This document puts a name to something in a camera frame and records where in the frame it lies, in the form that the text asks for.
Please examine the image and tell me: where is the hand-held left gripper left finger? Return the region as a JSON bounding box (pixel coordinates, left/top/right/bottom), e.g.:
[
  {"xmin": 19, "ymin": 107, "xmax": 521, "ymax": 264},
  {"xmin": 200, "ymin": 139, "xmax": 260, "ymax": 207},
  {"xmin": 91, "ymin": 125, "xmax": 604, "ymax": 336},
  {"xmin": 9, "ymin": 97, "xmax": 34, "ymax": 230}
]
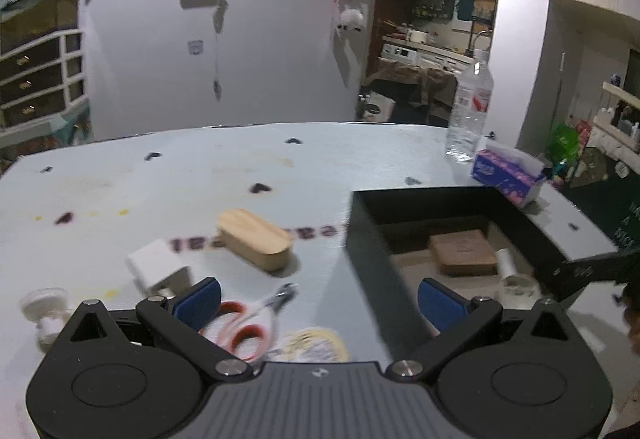
[{"xmin": 65, "ymin": 278, "xmax": 251, "ymax": 380}]

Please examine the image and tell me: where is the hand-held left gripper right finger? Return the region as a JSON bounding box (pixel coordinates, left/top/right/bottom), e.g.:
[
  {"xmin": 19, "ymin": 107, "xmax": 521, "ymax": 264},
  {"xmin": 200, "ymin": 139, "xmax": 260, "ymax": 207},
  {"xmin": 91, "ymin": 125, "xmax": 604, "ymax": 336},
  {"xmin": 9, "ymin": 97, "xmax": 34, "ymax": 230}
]
[{"xmin": 387, "ymin": 278, "xmax": 573, "ymax": 377}]

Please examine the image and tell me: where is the white power adapter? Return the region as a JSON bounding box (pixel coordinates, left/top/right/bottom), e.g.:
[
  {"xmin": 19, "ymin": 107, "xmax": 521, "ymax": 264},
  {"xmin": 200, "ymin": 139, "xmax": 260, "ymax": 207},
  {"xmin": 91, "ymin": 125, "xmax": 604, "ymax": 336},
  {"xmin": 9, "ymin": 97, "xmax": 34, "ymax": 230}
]
[{"xmin": 126, "ymin": 239, "xmax": 193, "ymax": 297}]

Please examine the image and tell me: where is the black storage box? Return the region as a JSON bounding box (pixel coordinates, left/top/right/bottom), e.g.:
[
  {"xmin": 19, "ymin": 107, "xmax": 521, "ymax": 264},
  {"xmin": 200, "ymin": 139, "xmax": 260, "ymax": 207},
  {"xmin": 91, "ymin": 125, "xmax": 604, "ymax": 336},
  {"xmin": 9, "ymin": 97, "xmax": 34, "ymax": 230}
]
[{"xmin": 345, "ymin": 186, "xmax": 640, "ymax": 360}]

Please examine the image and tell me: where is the oval wooden box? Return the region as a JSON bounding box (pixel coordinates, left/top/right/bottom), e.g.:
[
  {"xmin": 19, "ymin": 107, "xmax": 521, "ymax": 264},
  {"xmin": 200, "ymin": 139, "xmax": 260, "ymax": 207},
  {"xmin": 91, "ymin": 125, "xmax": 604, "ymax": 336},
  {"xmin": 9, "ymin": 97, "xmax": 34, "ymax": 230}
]
[{"xmin": 216, "ymin": 209, "xmax": 293, "ymax": 274}]

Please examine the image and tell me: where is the round yellow tape measure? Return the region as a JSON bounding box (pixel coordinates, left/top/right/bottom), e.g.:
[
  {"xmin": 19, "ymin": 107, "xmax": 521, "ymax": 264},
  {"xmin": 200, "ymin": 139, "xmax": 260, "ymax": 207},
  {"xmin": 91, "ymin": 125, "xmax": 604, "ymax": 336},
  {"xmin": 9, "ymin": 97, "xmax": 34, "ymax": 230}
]
[{"xmin": 272, "ymin": 326, "xmax": 349, "ymax": 364}]

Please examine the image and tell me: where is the white suction cup hook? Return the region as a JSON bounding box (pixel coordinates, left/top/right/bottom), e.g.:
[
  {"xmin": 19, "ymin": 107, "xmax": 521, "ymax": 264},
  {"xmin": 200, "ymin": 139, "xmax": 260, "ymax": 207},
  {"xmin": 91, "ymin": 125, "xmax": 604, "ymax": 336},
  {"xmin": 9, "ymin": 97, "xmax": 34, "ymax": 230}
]
[{"xmin": 19, "ymin": 288, "xmax": 71, "ymax": 352}]

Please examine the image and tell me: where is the brown wooden block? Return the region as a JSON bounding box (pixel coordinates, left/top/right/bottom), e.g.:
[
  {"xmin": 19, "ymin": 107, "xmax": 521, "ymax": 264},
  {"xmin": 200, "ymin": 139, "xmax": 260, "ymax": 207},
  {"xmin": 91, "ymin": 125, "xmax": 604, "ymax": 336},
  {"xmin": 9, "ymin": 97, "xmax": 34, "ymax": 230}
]
[{"xmin": 428, "ymin": 229, "xmax": 499, "ymax": 277}]

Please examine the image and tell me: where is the white plastic tube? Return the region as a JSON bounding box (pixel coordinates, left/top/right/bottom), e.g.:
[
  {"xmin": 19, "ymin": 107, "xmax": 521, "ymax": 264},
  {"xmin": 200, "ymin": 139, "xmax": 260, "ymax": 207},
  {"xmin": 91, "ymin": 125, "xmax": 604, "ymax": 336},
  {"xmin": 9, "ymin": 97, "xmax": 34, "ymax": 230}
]
[{"xmin": 495, "ymin": 248, "xmax": 521, "ymax": 280}]

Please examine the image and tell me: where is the clear plastic cup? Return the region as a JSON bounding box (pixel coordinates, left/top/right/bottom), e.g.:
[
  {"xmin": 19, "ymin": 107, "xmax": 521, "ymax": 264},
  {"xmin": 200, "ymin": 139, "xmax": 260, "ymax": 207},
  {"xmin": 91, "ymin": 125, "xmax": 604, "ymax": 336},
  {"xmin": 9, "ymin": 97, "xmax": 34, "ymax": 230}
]
[{"xmin": 502, "ymin": 273, "xmax": 542, "ymax": 300}]

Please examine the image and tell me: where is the purple floral tissue pack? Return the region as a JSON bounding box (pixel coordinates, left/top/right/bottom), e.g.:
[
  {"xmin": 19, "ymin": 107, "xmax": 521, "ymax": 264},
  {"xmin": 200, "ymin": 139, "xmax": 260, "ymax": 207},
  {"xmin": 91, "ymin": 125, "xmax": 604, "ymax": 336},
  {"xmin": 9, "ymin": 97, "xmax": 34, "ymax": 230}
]
[{"xmin": 470, "ymin": 139, "xmax": 548, "ymax": 210}]

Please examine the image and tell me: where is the clear water bottle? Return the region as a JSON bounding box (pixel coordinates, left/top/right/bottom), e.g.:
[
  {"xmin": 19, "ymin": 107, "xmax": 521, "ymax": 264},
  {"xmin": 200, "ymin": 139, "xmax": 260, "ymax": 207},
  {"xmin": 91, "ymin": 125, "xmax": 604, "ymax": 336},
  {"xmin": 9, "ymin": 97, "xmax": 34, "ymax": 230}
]
[{"xmin": 445, "ymin": 50, "xmax": 496, "ymax": 163}]

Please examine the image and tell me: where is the green plastic bag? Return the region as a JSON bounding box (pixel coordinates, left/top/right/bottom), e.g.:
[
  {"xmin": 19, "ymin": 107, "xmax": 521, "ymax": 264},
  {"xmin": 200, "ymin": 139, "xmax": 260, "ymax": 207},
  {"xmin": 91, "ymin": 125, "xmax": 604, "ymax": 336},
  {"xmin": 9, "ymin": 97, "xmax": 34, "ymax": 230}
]
[{"xmin": 545, "ymin": 123, "xmax": 581, "ymax": 164}]

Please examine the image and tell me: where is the chair with draped clothes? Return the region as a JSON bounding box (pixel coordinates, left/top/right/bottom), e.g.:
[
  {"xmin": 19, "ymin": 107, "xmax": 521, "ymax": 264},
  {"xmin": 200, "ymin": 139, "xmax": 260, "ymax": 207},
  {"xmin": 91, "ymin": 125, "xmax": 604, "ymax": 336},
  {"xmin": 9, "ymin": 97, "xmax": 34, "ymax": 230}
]
[{"xmin": 362, "ymin": 64, "xmax": 458, "ymax": 120}]

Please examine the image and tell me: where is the white washing machine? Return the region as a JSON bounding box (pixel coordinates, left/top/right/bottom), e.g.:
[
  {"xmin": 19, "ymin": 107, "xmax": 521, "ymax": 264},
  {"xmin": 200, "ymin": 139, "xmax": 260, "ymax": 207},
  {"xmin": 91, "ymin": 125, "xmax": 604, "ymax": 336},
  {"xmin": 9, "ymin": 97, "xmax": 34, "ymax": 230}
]
[{"xmin": 381, "ymin": 43, "xmax": 421, "ymax": 67}]

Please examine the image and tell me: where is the white drawer cabinet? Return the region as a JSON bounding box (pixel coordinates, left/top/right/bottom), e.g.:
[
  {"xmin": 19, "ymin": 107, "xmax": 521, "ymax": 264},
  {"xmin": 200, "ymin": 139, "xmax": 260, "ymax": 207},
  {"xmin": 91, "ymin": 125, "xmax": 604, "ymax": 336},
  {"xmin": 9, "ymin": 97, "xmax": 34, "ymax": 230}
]
[{"xmin": 0, "ymin": 30, "xmax": 91, "ymax": 134}]

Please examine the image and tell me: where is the hanging white plush toy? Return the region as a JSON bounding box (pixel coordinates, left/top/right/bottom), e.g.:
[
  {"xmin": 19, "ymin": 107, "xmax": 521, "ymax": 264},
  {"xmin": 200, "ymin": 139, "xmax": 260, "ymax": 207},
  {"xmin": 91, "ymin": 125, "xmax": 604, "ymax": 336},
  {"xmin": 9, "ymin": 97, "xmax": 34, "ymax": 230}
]
[{"xmin": 334, "ymin": 6, "xmax": 365, "ymax": 40}]

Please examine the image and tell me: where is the glass tank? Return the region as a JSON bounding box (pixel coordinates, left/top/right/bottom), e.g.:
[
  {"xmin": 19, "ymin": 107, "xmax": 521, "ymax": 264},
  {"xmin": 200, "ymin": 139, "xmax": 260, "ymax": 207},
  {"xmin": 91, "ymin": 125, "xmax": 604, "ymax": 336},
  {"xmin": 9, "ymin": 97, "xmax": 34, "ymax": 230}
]
[{"xmin": 0, "ymin": 0, "xmax": 82, "ymax": 54}]

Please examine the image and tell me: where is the wall shelf with bottles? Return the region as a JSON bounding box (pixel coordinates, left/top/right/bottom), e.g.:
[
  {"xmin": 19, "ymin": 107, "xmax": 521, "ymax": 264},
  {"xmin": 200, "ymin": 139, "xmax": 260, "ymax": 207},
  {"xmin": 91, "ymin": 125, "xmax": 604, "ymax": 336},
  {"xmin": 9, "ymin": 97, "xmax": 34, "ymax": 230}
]
[{"xmin": 592, "ymin": 81, "xmax": 640, "ymax": 160}]

